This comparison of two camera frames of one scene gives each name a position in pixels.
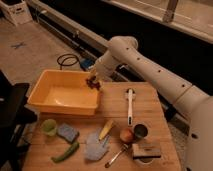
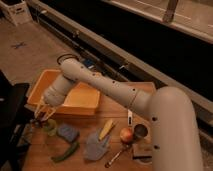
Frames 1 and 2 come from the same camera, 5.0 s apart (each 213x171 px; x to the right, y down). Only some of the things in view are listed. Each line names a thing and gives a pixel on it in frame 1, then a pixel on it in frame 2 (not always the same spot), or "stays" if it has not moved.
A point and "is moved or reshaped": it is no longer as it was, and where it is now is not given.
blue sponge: (69, 133) stays
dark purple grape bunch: (91, 83) is moved or reshaped
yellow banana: (106, 130) stays
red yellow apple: (127, 135) stays
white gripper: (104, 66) to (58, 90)
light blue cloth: (95, 147) stays
